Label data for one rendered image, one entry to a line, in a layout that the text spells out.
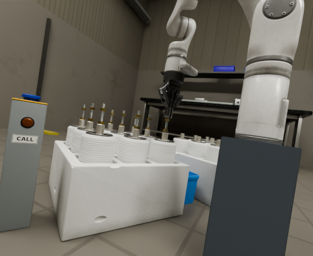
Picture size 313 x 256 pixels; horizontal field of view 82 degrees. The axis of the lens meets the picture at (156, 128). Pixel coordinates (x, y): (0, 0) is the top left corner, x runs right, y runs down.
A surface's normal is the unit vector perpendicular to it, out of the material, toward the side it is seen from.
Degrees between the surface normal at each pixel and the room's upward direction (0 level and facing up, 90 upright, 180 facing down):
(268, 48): 90
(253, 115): 90
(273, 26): 93
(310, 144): 90
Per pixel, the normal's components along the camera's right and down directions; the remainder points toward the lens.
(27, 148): 0.57, 0.10
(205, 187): -0.78, -0.11
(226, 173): -0.43, -0.06
